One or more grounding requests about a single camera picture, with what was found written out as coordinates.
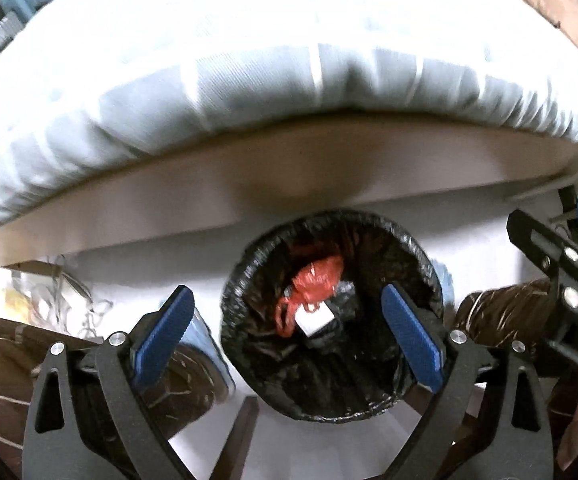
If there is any wooden headboard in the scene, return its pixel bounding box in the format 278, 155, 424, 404
461, 0, 578, 81

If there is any grid-patterned blue bed sheet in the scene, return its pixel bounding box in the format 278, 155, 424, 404
0, 0, 578, 241

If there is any trash bin with black liner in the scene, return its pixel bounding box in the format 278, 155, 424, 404
219, 207, 444, 423

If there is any dark wooden bar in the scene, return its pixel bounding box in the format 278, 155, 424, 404
212, 396, 260, 480

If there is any small white box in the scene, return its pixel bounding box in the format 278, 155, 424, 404
296, 310, 335, 338

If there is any light blue slipper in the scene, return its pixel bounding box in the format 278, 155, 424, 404
431, 260, 456, 313
189, 305, 237, 406

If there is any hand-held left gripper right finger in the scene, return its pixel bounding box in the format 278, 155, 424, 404
380, 283, 554, 480

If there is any person's right leg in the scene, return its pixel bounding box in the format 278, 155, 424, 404
451, 255, 578, 480

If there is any red plastic bag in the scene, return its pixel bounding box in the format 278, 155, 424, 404
275, 255, 345, 338

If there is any wooden bed frame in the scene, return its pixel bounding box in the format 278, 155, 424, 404
0, 112, 578, 268

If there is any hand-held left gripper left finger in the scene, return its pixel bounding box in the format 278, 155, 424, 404
22, 284, 205, 480

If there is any tangle of white cables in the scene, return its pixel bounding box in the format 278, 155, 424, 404
19, 255, 115, 341

